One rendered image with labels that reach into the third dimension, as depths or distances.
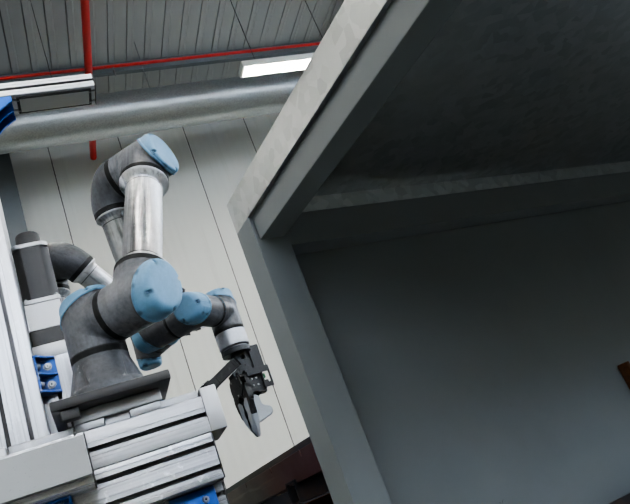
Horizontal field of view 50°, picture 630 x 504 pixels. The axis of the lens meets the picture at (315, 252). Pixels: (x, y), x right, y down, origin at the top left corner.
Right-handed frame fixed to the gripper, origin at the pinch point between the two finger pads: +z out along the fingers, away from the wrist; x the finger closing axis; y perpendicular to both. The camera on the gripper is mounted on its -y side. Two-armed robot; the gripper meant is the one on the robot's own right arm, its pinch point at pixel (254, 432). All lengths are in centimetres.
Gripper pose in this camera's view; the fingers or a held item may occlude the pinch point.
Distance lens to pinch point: 160.2
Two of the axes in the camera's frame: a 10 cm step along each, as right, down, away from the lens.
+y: 8.4, -1.4, 5.2
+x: -4.0, 4.7, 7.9
